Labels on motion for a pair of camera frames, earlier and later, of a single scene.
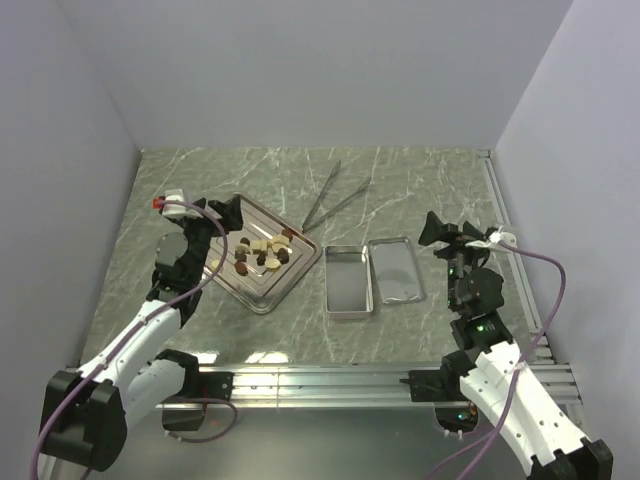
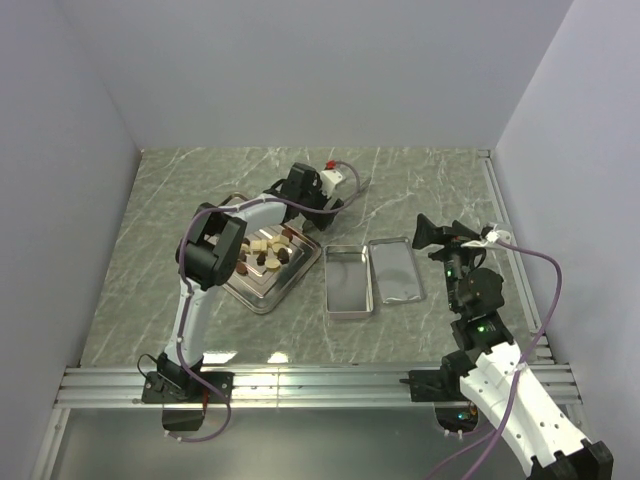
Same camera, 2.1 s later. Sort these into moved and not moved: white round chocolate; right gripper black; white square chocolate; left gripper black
Moved: left gripper black
Not moved: right gripper black; white square chocolate; white round chocolate
